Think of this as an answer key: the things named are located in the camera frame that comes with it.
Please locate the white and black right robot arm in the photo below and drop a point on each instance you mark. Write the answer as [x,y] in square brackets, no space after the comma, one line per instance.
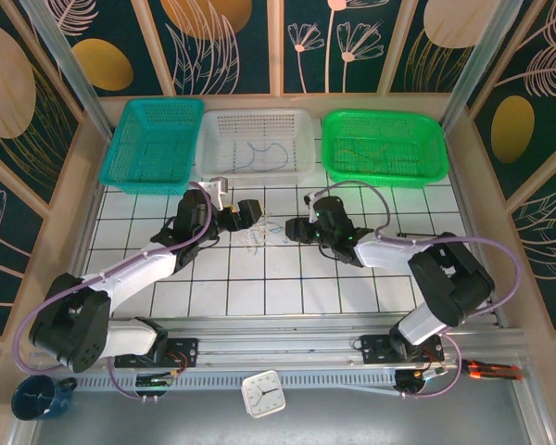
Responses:
[384,252]

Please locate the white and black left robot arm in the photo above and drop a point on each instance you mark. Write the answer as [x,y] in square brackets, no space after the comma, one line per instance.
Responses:
[139,278]

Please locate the black battery pack red print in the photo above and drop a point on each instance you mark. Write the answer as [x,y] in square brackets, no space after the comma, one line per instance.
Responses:
[410,233]

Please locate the white plastic basket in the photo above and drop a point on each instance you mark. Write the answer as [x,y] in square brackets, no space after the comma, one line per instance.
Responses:
[259,125]

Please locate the teal plastic basket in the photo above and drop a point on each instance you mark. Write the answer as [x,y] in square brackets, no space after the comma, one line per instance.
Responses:
[139,139]

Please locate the green plastic basket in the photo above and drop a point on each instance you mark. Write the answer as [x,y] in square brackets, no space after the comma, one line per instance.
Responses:
[384,130]

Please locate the white square clock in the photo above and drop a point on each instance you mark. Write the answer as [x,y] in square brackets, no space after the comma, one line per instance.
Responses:
[263,394]

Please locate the small black electronics module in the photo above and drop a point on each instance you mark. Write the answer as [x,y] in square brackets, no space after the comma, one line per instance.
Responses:
[417,377]
[155,382]

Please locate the orange and black hand tool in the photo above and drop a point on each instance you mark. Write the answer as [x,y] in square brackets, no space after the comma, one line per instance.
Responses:
[489,371]

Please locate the dark blue mug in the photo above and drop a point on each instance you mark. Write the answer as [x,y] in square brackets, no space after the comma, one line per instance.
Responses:
[34,398]

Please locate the aluminium mounting rail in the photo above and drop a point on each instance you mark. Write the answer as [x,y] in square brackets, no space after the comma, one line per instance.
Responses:
[282,347]

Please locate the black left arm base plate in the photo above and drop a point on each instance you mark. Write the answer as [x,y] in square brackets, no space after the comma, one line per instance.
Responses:
[185,350]

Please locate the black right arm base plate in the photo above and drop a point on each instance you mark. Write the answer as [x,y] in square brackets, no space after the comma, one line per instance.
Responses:
[375,350]

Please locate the aluminium frame post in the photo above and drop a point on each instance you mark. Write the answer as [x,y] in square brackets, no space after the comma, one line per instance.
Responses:
[65,60]
[486,60]

